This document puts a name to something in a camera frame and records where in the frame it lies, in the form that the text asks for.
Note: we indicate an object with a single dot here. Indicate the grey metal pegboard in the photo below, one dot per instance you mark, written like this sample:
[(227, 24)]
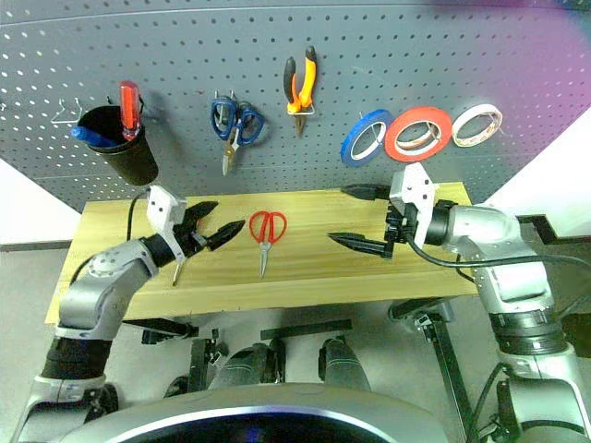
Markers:
[(184, 46)]

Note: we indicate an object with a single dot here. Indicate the orange black needle-nose pliers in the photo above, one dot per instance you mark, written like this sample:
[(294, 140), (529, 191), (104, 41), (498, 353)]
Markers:
[(300, 99)]

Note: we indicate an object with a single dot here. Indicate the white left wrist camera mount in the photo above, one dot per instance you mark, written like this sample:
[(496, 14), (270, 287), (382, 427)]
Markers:
[(161, 207)]

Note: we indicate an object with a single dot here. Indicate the silver black robot torso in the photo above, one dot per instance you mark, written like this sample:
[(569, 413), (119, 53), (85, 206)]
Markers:
[(254, 406)]

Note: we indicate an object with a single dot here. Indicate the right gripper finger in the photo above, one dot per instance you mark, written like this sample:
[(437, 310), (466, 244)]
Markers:
[(367, 191), (360, 243)]

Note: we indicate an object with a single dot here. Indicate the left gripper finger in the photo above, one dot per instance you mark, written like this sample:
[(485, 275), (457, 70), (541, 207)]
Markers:
[(203, 211), (226, 235)]

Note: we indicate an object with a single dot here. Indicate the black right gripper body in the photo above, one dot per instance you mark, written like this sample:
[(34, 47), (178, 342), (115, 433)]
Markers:
[(399, 226)]

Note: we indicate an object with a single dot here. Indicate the white tape roll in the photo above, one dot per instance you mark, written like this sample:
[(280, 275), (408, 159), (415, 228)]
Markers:
[(466, 143)]

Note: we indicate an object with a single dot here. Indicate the dark rounded shape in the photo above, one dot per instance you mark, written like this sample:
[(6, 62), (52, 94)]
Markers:
[(244, 369), (344, 364)]

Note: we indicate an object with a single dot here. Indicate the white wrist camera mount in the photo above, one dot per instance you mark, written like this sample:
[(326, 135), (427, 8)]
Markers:
[(161, 207), (413, 189)]

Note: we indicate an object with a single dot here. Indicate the wide red tape roll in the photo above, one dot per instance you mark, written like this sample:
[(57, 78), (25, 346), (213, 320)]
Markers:
[(411, 157)]

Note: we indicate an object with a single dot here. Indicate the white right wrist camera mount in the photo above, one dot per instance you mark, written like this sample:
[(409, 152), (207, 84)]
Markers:
[(413, 189)]

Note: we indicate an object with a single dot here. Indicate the blue marker pen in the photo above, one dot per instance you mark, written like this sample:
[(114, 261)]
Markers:
[(92, 137)]

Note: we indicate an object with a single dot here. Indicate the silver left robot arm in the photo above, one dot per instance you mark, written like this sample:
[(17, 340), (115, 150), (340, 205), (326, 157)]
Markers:
[(101, 281)]

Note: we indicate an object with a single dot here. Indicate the blue tape roll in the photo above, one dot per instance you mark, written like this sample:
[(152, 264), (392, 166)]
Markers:
[(355, 129)]

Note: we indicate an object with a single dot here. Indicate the black cup holder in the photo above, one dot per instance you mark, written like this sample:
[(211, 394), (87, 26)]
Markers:
[(134, 161)]

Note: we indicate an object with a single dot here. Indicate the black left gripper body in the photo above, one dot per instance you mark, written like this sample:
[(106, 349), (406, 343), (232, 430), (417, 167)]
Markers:
[(187, 233)]

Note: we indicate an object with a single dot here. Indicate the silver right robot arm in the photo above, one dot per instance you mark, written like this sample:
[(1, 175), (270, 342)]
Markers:
[(512, 286)]

